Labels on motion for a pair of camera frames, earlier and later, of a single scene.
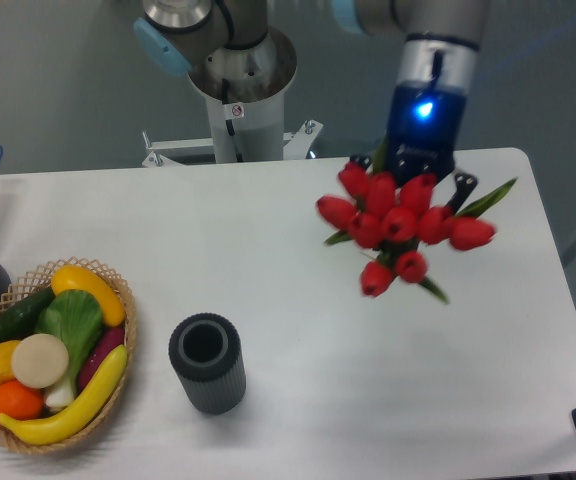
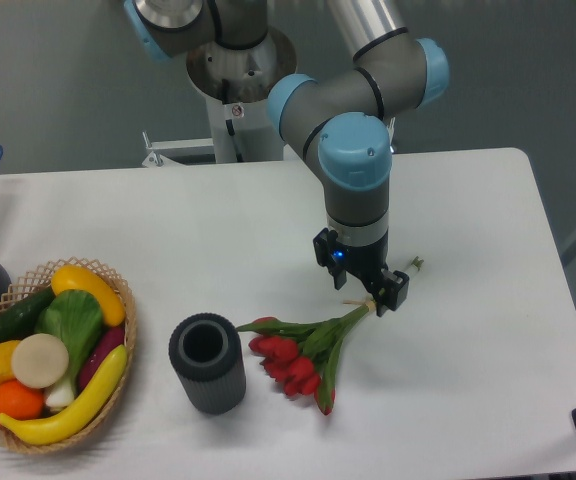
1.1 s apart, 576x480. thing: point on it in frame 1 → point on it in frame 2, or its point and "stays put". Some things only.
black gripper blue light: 425,126 → 364,262
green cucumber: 14,323 stays put
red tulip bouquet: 393,218 → 304,356
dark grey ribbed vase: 206,353 stays put
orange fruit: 15,399 stays put
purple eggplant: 110,338 stays put
